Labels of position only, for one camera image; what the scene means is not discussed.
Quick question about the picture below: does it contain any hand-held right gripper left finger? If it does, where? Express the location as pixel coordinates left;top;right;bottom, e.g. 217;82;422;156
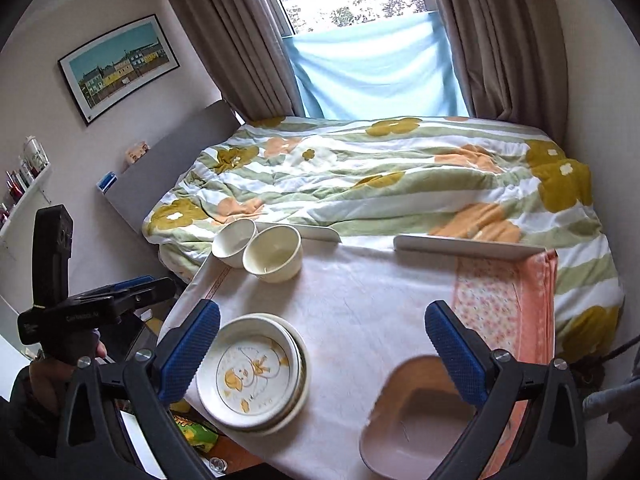
56;300;221;480

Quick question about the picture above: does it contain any floral striped blanket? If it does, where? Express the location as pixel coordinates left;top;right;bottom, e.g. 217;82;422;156
142;116;626;361

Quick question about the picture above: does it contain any grey headboard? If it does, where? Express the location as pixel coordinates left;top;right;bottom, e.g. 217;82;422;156
102;100;246;233

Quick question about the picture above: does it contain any white tablecloth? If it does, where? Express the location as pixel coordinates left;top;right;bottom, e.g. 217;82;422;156
165;237;556;480

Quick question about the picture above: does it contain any light blue cloth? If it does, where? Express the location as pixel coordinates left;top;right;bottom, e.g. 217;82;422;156
282;10;471;121

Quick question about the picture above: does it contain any short white table guard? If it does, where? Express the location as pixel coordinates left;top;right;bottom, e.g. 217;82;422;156
300;225;342;245

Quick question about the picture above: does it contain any person's left forearm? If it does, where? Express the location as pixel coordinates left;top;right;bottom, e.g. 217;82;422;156
0;367;58;461

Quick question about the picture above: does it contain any row of small bottles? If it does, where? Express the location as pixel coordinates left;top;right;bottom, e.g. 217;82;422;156
0;135;51;221

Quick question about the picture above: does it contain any brown curtain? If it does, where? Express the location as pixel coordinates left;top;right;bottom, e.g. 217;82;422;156
425;0;568;141
150;0;306;123

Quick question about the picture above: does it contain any long white table guard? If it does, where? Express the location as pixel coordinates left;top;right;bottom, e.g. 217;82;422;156
393;234;548;262

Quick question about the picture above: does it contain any pink square tray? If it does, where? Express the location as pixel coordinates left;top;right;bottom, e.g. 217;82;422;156
360;355;481;476

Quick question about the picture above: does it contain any white wall shelf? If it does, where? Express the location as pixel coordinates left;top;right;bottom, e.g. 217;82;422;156
0;162;53;241

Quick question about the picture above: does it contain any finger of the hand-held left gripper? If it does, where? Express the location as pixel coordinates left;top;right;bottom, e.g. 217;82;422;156
75;275;155;302
117;279;177;315

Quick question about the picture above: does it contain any white duck print plate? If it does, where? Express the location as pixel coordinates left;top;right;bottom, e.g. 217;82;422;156
196;315;302;428

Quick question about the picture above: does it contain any green yellow snack packet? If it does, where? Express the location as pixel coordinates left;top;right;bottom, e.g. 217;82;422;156
172;405;219;457

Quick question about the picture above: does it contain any framed wall poster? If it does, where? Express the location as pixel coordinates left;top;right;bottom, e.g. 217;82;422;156
57;14;181;126

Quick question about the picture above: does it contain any cream cup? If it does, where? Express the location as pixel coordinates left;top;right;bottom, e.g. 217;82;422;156
242;225;303;283
211;219;258;268

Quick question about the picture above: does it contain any grey hanging garment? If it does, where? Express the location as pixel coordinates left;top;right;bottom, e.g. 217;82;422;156
582;375;632;422

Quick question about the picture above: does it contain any person's left hand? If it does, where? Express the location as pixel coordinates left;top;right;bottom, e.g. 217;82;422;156
27;341;108;416

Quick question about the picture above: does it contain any yellow duck print plate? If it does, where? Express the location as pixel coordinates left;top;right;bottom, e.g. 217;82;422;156
235;320;308;436

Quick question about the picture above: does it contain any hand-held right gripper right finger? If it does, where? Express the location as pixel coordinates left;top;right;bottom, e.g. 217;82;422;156
425;300;586;480

